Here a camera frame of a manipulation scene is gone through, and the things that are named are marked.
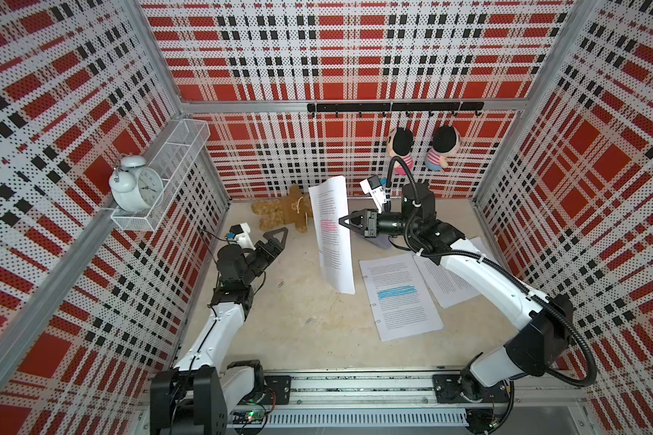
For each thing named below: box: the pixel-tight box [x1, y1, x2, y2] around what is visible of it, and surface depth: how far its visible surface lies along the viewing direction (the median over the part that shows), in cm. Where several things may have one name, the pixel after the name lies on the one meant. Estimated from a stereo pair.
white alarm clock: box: [108, 154, 165, 213], surface depth 63 cm
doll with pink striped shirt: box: [386, 126, 415, 176], surface depth 97 cm
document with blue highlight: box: [358, 253, 444, 342], surface depth 93 cm
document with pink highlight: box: [308, 175, 356, 295], surface depth 68 cm
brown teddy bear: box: [251, 184, 312, 233], surface depth 110 cm
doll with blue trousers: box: [424, 125, 460, 173], surface depth 100 cm
